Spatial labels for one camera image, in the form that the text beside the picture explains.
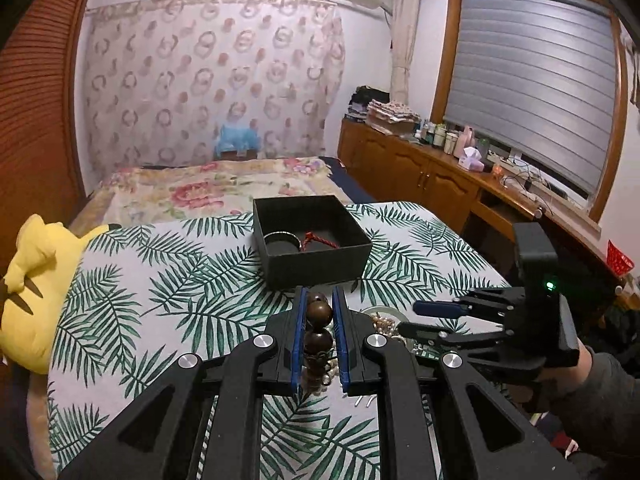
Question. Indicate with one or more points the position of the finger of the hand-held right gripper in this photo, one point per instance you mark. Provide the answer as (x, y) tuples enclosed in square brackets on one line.
[(435, 308), (417, 331)]

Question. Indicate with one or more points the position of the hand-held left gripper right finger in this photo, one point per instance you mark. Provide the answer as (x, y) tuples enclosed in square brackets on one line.
[(340, 345)]

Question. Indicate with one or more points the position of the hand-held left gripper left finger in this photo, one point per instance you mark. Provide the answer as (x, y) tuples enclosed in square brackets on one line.
[(298, 345)]

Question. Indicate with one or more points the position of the silver hairpin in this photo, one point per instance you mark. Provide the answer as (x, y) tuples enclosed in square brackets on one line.
[(364, 401)]

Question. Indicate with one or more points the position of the black jewelry box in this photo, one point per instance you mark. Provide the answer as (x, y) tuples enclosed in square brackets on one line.
[(312, 267)]

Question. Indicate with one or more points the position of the red plastic basket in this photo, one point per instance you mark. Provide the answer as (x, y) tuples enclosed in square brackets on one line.
[(620, 259)]

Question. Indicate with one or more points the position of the silver bangle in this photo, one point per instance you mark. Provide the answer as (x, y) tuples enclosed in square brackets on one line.
[(280, 234)]

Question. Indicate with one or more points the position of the long wooden cabinet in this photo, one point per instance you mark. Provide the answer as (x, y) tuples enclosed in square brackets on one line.
[(400, 165)]

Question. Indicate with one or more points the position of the green leaf print tablecloth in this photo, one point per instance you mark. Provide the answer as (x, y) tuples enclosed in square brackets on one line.
[(165, 280)]

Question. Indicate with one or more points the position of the navy bed sheet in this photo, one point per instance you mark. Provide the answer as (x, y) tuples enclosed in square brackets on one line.
[(350, 182)]

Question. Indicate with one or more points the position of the white tissue holder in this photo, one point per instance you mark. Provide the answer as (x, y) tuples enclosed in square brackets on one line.
[(471, 159)]

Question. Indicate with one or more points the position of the row of cosmetic bottles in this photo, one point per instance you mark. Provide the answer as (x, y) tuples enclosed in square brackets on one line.
[(447, 140)]

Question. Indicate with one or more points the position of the floral bed blanket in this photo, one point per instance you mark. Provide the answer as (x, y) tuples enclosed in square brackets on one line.
[(200, 195)]

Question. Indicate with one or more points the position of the stack of folded floral fabrics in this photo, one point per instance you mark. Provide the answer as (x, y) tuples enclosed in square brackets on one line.
[(392, 115)]

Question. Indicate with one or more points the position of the blue plush toy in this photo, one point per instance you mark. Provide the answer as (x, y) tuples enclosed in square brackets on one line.
[(237, 137)]

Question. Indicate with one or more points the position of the pile of dark clothes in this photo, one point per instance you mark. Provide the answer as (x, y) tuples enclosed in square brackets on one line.
[(370, 96)]

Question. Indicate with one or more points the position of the grey window blind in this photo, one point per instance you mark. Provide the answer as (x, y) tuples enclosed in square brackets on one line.
[(530, 75)]

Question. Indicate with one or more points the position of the yellow plush toy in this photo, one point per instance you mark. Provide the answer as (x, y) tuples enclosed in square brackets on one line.
[(35, 290)]

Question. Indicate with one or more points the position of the beige tied curtain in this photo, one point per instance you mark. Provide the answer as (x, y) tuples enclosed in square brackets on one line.
[(402, 35)]

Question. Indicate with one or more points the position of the circle patterned sheer curtain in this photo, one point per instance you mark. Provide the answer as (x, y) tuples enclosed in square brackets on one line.
[(200, 75)]

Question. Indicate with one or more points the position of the brown slatted wooden wardrobe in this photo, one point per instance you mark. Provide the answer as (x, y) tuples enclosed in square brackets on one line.
[(35, 110)]

